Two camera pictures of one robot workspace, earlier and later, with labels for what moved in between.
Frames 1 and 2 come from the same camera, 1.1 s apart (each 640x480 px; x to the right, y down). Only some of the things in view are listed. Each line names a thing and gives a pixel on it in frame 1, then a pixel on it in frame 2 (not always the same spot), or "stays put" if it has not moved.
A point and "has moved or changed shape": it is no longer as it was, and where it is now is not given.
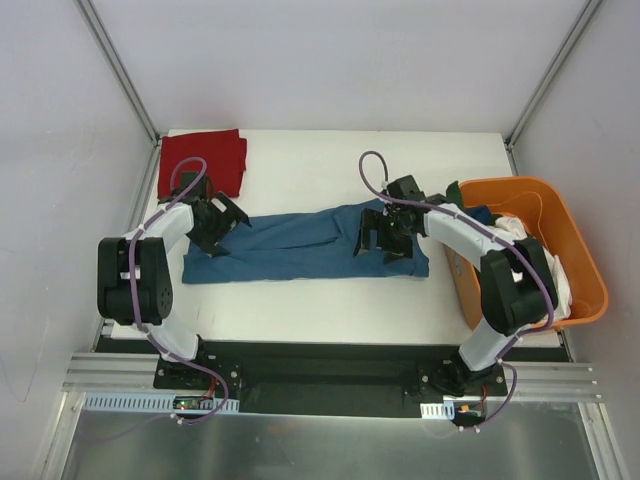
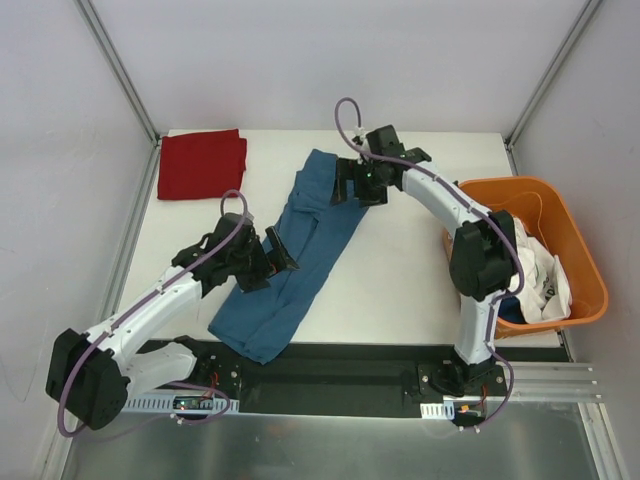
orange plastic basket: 546,214 stays put
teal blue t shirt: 309,245 has moved or changed shape
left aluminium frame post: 107,51 stays put
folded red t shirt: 224,151 stays put
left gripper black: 218,225 -> 263,265
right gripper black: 382,233 -> 357,179
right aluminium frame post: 567,44 stays put
